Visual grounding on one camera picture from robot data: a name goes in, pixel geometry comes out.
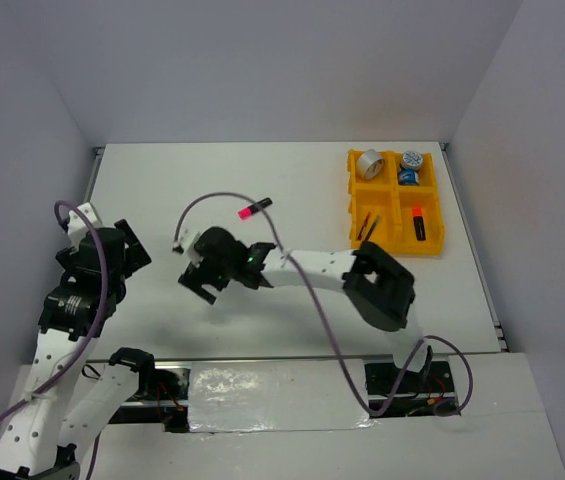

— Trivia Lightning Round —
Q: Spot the pink highlighter marker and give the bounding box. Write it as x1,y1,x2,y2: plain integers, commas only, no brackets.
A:
238,197,273,220

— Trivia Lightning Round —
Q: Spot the red gel pen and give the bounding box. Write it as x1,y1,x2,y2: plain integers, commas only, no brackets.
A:
357,213,372,242

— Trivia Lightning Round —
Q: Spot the orange highlighter marker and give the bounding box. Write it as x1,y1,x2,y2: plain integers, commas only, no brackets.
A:
411,206,427,242

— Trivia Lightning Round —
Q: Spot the blue paint jar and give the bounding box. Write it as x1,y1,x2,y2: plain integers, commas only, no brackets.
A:
400,150,424,171
397,169,420,186

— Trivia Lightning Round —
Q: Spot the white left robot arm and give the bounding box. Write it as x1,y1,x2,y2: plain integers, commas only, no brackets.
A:
0,220,159,479

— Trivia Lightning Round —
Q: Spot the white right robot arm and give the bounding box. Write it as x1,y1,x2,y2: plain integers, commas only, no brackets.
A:
172,227,432,391

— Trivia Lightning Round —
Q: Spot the yellow compartment tray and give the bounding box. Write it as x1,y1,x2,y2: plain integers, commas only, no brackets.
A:
347,150,445,256

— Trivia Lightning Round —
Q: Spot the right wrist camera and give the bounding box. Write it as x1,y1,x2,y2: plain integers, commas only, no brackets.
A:
172,229,202,265

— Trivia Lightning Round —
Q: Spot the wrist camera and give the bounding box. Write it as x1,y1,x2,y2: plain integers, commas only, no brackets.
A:
59,201,103,248
172,229,202,265

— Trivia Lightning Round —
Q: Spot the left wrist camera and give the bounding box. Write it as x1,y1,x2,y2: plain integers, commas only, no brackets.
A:
59,201,103,248

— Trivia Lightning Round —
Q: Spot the left table aluminium rail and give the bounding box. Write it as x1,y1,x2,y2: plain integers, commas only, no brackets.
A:
59,145,104,296

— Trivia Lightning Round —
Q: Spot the table aluminium rail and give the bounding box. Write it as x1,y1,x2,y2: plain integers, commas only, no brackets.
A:
59,145,104,296
439,142,510,353

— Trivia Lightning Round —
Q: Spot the right table aluminium rail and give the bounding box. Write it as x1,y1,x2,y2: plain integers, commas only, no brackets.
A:
439,142,510,353

